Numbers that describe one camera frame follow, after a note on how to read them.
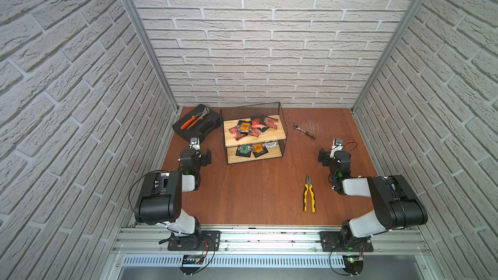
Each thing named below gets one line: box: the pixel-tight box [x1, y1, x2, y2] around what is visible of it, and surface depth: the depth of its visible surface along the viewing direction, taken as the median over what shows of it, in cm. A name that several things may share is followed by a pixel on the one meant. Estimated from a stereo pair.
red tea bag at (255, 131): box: [249, 127, 261, 138], surface depth 88 cm
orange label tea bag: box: [236, 119, 252, 135], surface depth 91 cm
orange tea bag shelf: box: [252, 142, 270, 159], surface depth 100 cm
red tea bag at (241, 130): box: [228, 121, 251, 141], surface depth 89 cm
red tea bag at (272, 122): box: [263, 116, 279, 130], surface depth 92 cm
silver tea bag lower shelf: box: [261, 140, 279, 149], surface depth 102 cm
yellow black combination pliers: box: [302, 174, 316, 214], surface depth 87 cm
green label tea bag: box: [235, 143, 252, 158], surface depth 100 cm
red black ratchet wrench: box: [293, 121, 317, 140], surface depth 112 cm
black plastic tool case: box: [172, 103, 222, 142], surface depth 108 cm
